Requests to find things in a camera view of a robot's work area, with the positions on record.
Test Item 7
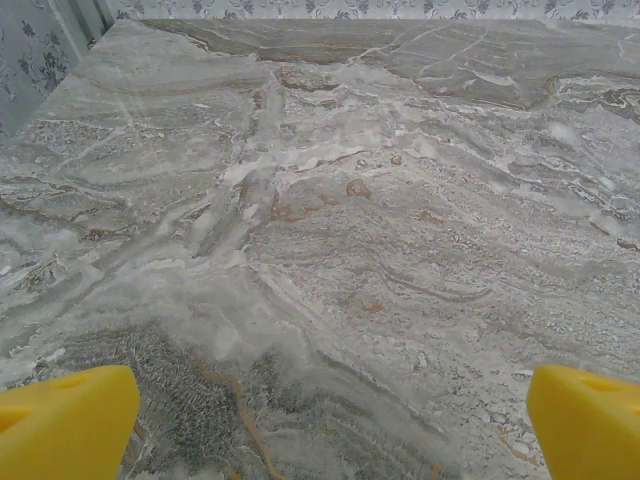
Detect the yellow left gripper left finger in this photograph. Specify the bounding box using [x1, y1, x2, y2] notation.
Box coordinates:
[0, 364, 142, 480]

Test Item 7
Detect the aluminium frame post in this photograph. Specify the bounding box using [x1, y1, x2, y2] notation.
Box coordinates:
[67, 0, 119, 54]

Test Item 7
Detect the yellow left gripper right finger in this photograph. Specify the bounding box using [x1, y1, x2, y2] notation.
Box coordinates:
[528, 364, 640, 480]

